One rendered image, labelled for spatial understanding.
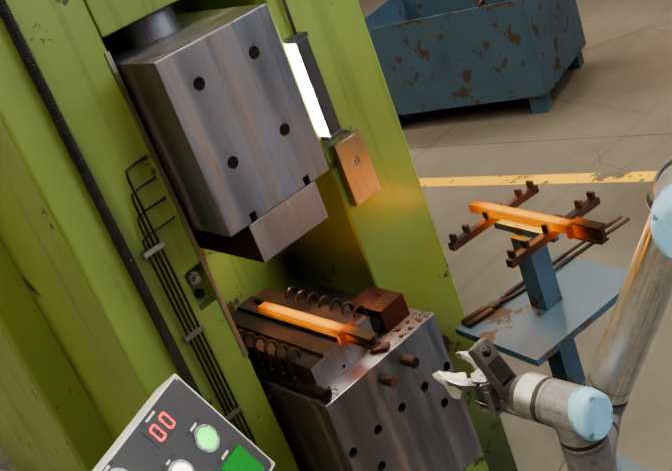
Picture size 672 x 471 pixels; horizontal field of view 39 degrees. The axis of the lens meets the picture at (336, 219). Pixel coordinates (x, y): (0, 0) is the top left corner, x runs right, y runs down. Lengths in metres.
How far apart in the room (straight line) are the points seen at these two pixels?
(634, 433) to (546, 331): 0.91
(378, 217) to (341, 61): 0.41
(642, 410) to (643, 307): 1.58
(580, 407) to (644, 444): 1.46
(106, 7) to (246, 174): 0.44
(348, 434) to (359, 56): 0.92
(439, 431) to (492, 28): 3.60
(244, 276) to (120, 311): 0.64
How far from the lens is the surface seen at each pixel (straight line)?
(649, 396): 3.40
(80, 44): 1.98
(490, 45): 5.75
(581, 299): 2.52
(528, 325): 2.47
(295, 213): 2.10
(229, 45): 1.99
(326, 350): 2.22
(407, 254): 2.54
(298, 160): 2.09
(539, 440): 3.32
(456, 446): 2.52
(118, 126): 2.01
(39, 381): 2.51
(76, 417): 2.58
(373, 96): 2.41
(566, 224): 2.30
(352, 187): 2.35
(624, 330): 1.82
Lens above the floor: 2.11
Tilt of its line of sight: 23 degrees down
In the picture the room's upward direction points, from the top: 21 degrees counter-clockwise
